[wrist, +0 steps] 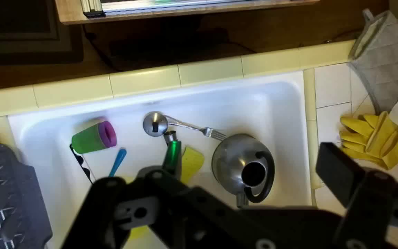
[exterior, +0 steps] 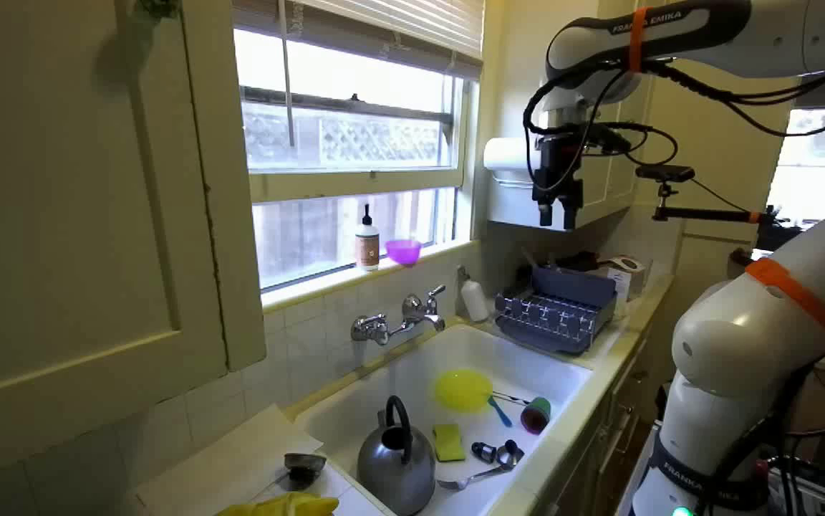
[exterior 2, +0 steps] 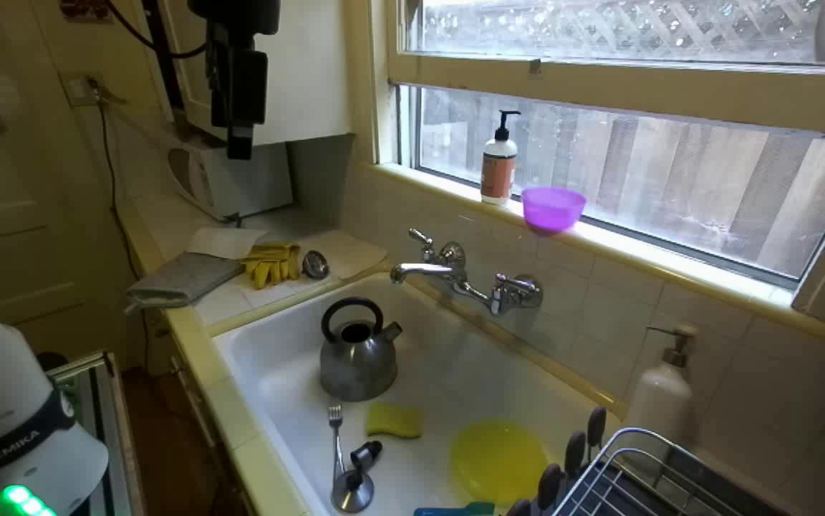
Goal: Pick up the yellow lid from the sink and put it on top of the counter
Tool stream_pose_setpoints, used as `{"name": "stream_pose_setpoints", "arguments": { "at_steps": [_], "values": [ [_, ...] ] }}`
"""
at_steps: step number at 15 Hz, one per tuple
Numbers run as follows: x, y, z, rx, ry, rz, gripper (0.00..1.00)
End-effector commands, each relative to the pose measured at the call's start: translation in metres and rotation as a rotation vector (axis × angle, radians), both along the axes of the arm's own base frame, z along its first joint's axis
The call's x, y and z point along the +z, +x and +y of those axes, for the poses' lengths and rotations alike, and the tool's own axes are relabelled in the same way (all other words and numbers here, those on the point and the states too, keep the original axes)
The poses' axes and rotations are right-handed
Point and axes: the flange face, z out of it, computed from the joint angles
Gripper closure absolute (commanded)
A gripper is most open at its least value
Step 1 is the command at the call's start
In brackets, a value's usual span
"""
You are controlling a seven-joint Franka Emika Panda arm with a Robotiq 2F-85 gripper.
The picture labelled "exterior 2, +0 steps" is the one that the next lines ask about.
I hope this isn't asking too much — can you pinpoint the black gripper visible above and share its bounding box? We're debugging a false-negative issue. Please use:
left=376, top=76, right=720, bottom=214
left=186, top=0, right=280, bottom=162

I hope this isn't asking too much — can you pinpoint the white sink basin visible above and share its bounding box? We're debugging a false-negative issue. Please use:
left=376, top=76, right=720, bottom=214
left=209, top=271, right=617, bottom=516

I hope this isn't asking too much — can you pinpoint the white microwave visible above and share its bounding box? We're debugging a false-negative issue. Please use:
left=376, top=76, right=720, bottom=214
left=167, top=139, right=299, bottom=224

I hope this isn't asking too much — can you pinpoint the grey folded cloth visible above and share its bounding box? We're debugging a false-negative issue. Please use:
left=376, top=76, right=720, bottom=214
left=124, top=248, right=246, bottom=317

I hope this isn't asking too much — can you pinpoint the soap bottle with black pump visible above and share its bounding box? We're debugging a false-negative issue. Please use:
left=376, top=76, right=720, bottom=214
left=478, top=106, right=524, bottom=207

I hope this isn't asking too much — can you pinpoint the metal fork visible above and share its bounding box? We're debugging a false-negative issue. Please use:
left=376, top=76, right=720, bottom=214
left=323, top=402, right=349, bottom=480

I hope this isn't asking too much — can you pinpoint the yellow sponge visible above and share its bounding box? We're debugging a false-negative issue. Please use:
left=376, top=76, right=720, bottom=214
left=363, top=397, right=425, bottom=443

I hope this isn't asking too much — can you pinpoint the purple plastic bowl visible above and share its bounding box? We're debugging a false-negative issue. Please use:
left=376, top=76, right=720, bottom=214
left=519, top=184, right=590, bottom=237

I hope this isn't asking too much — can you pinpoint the white soap dispenser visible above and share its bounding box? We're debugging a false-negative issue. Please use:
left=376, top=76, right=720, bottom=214
left=625, top=320, right=703, bottom=447

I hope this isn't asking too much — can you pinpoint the black power cord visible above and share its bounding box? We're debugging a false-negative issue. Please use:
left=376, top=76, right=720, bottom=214
left=94, top=88, right=148, bottom=281

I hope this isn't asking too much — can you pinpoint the wall outlet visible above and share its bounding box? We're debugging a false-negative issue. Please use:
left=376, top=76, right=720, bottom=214
left=61, top=72, right=103, bottom=109

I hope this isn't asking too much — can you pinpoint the chrome wall faucet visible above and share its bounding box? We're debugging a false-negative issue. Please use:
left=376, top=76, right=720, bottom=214
left=390, top=224, right=547, bottom=317

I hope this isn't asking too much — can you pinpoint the steel kettle with black handle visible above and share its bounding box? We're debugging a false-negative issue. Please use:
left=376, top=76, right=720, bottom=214
left=317, top=296, right=403, bottom=404

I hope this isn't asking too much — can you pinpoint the window frame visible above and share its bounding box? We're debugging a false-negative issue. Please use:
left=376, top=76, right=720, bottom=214
left=373, top=0, right=825, bottom=317

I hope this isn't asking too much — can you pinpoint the wire dish rack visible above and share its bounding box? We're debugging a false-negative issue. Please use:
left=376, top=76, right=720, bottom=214
left=549, top=425, right=792, bottom=516

